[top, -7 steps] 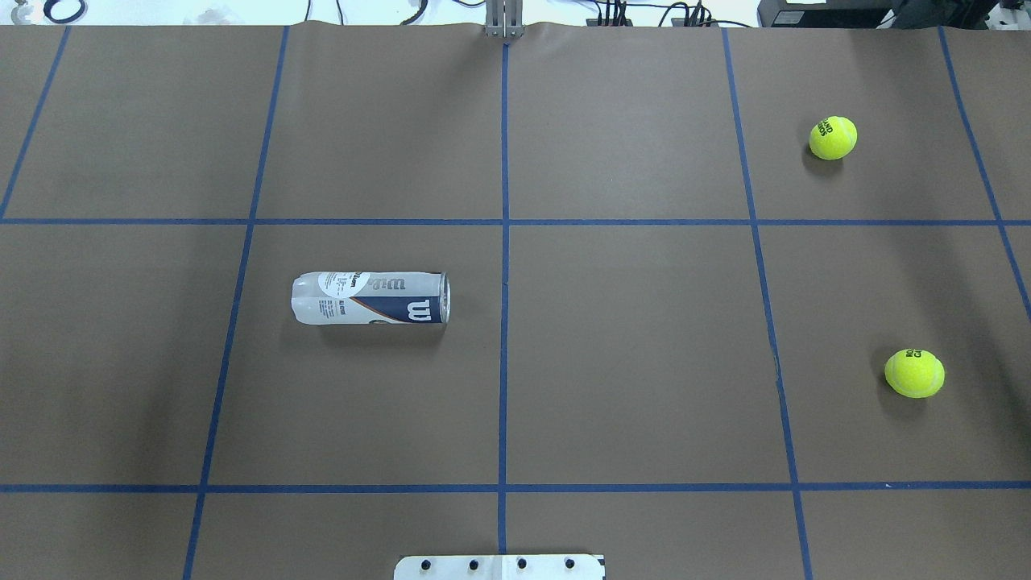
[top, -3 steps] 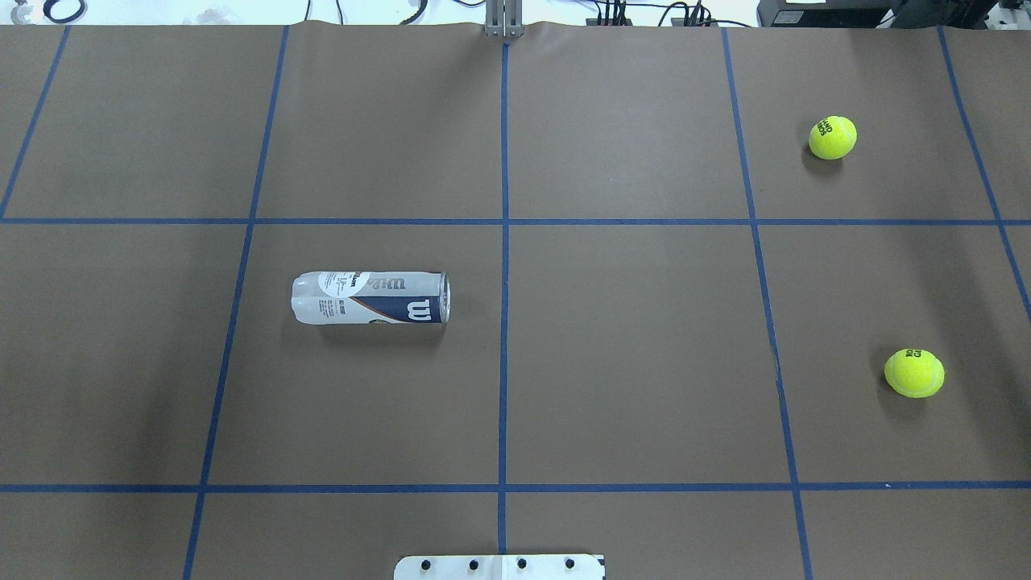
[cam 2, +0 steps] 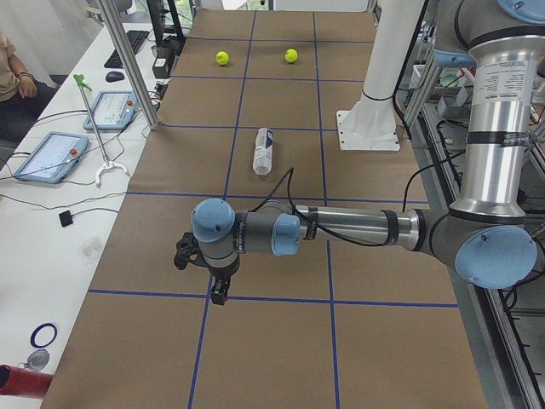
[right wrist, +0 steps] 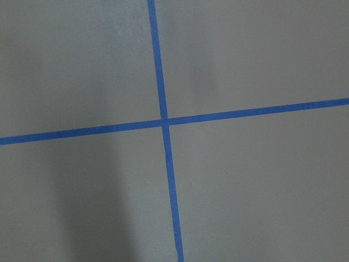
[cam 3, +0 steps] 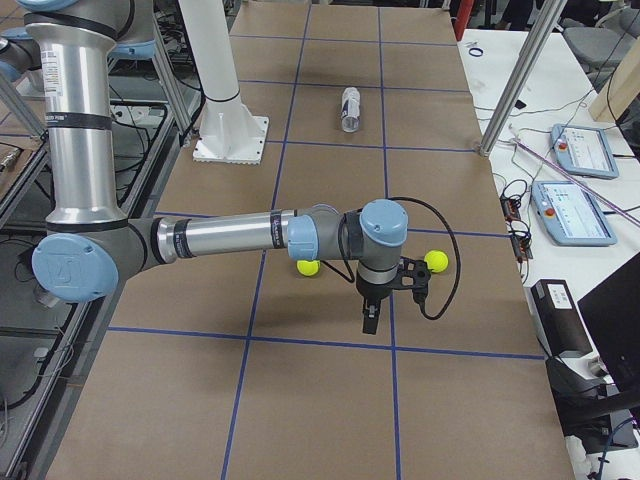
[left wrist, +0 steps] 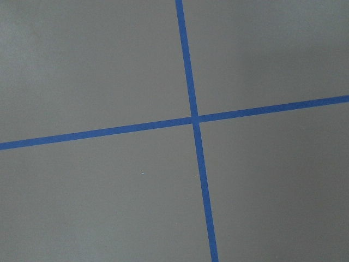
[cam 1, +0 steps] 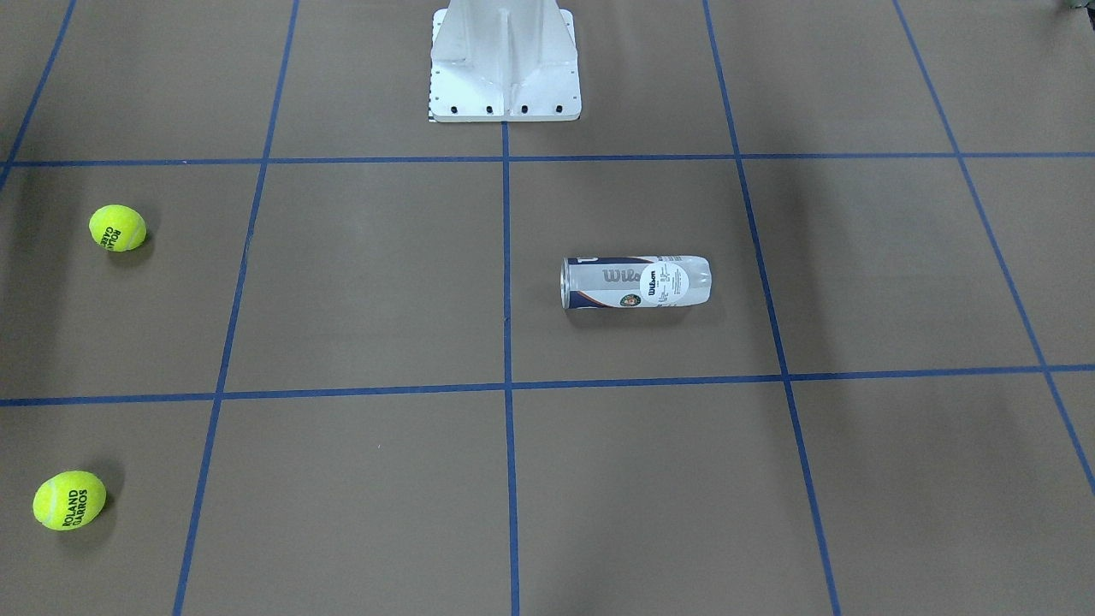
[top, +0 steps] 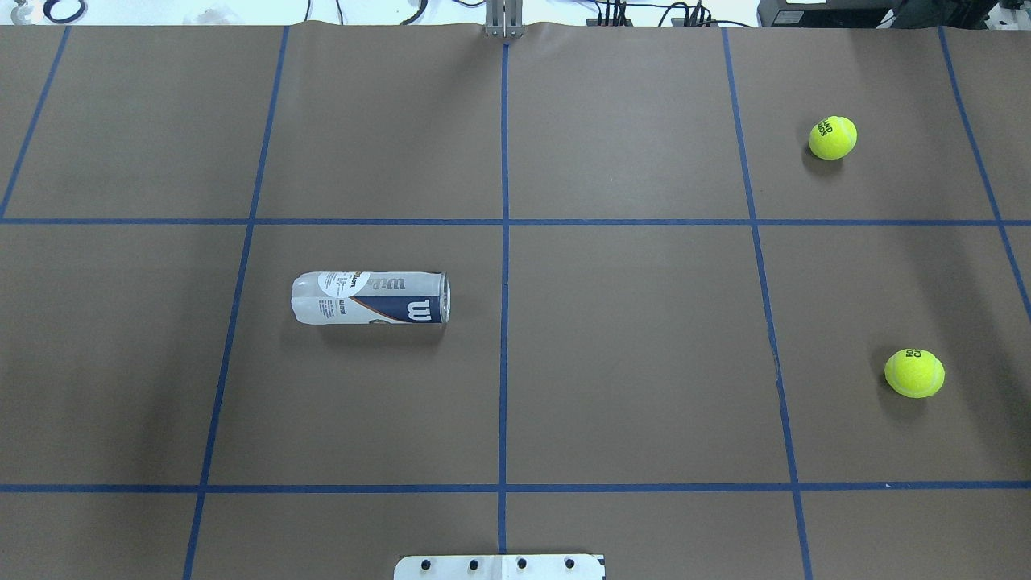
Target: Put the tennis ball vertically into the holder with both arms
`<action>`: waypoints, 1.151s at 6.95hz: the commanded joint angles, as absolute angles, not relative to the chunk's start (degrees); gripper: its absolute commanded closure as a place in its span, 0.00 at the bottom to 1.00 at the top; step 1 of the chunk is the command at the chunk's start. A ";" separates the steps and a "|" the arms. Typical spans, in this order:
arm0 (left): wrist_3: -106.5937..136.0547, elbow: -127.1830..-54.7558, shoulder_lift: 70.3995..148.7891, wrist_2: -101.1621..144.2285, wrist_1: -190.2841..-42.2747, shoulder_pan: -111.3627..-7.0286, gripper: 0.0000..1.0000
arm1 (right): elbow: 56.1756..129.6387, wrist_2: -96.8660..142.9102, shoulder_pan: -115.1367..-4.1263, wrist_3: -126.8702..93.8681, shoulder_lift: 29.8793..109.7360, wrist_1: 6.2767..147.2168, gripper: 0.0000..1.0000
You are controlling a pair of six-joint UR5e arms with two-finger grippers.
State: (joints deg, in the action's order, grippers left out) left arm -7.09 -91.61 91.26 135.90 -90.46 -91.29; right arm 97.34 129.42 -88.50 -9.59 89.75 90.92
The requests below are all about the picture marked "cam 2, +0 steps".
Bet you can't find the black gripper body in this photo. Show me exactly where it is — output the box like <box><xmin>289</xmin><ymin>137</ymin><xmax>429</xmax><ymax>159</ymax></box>
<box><xmin>208</xmin><ymin>258</ymin><xmax>240</xmax><ymax>284</ymax></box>

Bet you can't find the clear tennis ball can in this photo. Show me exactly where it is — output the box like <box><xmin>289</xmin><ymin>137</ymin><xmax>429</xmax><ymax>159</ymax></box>
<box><xmin>252</xmin><ymin>128</ymin><xmax>273</xmax><ymax>176</ymax></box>

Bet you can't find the yellow tennis ball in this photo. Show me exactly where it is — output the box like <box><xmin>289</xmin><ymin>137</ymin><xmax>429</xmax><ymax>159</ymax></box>
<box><xmin>284</xmin><ymin>49</ymin><xmax>298</xmax><ymax>64</ymax></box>
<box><xmin>215</xmin><ymin>50</ymin><xmax>230</xmax><ymax>66</ymax></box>

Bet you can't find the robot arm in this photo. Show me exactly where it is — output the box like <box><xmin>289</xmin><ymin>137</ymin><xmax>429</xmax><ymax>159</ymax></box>
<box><xmin>175</xmin><ymin>1</ymin><xmax>544</xmax><ymax>305</ymax></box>

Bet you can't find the small black square pad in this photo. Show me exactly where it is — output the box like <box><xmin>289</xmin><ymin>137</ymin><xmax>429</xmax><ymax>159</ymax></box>
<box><xmin>59</xmin><ymin>210</ymin><xmax>73</xmax><ymax>228</ymax></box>

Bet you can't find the teach pendant tablet nearer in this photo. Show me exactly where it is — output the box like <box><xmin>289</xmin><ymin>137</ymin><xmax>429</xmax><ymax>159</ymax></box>
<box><xmin>14</xmin><ymin>131</ymin><xmax>89</xmax><ymax>184</ymax></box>

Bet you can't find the black box with label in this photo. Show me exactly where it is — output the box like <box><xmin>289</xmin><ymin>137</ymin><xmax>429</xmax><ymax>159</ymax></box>
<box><xmin>152</xmin><ymin>36</ymin><xmax>182</xmax><ymax>79</ymax></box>

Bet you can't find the red cylinder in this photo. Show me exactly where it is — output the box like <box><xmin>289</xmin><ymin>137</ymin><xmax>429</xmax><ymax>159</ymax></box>
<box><xmin>1</xmin><ymin>365</ymin><xmax>54</xmax><ymax>399</ymax></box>

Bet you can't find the black computer mouse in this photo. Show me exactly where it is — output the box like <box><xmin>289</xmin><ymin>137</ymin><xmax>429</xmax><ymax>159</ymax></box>
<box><xmin>105</xmin><ymin>71</ymin><xmax>124</xmax><ymax>83</ymax></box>

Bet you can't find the black keyboard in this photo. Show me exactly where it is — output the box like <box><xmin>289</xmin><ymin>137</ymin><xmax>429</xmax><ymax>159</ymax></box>
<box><xmin>103</xmin><ymin>29</ymin><xmax>151</xmax><ymax>70</ymax></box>

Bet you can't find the seated person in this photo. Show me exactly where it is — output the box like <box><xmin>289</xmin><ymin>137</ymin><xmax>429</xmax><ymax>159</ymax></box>
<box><xmin>1</xmin><ymin>33</ymin><xmax>56</xmax><ymax>145</ymax></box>

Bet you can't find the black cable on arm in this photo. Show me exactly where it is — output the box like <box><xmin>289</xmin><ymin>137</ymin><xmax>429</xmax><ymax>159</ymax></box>
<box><xmin>249</xmin><ymin>166</ymin><xmax>429</xmax><ymax>248</ymax></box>

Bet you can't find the blue tape ring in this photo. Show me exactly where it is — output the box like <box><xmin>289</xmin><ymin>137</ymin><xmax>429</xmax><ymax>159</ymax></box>
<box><xmin>29</xmin><ymin>322</ymin><xmax>59</xmax><ymax>349</ymax></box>

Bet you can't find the white pedestal column with base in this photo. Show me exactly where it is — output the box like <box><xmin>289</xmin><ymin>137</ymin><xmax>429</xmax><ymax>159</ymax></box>
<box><xmin>336</xmin><ymin>0</ymin><xmax>426</xmax><ymax>152</ymax></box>

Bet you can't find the aluminium frame post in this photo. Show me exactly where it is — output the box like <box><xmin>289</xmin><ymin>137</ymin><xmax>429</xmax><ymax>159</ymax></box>
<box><xmin>97</xmin><ymin>0</ymin><xmax>159</xmax><ymax>130</ymax></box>

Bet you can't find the reacher grabber tool green handle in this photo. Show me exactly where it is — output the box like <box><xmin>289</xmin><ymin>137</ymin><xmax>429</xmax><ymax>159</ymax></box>
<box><xmin>73</xmin><ymin>74</ymin><xmax>129</xmax><ymax>187</ymax></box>

